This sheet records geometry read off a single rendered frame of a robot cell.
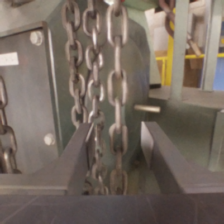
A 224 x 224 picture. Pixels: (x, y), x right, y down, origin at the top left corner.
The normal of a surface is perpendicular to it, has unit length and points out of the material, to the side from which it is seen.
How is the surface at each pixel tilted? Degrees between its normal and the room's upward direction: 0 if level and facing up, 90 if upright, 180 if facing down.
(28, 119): 90
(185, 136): 90
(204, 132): 90
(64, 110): 90
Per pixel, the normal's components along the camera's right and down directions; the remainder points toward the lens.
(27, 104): -0.48, 0.24
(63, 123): 0.87, 0.11
